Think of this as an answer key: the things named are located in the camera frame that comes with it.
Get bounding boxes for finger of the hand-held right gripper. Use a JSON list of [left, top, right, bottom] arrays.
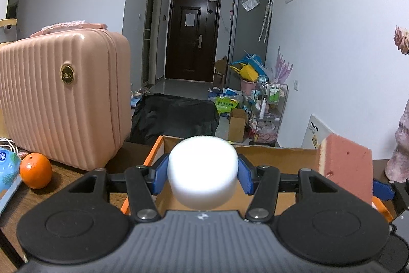
[[372, 179, 396, 201]]

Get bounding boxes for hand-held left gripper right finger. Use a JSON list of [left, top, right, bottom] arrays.
[[235, 154, 339, 224]]

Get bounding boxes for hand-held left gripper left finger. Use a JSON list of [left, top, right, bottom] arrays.
[[65, 153, 170, 223]]

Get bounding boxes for red cardboard box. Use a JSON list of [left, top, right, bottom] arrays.
[[121, 135, 397, 222]]

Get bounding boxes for white round sponge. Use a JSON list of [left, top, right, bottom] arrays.
[[168, 135, 240, 210]]

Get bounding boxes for pink rectangular sponge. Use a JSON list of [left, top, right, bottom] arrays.
[[318, 133, 373, 206]]

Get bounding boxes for blue soft tissue pack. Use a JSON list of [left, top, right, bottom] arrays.
[[0, 147, 24, 216]]

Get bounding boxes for pink textured vase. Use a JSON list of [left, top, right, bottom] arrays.
[[385, 99, 409, 184]]

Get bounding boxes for small brown cardboard box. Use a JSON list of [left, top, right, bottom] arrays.
[[228, 108, 248, 143]]

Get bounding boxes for black fabric bag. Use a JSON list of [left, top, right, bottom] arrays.
[[130, 94, 220, 146]]

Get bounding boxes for green snack bag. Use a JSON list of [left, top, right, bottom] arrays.
[[215, 95, 240, 115]]

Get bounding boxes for pink bucket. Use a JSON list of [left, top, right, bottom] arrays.
[[240, 78, 260, 94]]

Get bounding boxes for pile of blue yellow bags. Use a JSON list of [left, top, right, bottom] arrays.
[[229, 51, 269, 82]]

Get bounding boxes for open brown cardboard box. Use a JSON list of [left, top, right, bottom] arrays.
[[213, 56, 228, 88]]

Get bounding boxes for pink ribbed suitcase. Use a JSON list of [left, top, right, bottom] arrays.
[[0, 20, 132, 171]]

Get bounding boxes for purple wing decoration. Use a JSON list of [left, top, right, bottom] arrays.
[[271, 47, 293, 85]]

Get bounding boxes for dark brown entrance door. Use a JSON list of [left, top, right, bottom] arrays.
[[165, 0, 222, 82]]

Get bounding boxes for orange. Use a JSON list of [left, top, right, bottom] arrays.
[[20, 153, 52, 189]]

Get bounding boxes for grey refrigerator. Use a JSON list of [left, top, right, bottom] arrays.
[[228, 0, 272, 91]]

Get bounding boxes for dried pink rose bouquet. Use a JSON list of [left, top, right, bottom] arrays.
[[394, 0, 409, 55]]

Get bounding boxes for white hanging umbrellas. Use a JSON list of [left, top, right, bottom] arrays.
[[258, 0, 274, 43]]

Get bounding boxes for yellow thermos jug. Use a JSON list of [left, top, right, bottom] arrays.
[[0, 18, 18, 44]]

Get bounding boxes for wire trolley with bottles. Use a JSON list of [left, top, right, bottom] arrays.
[[249, 81, 288, 146]]

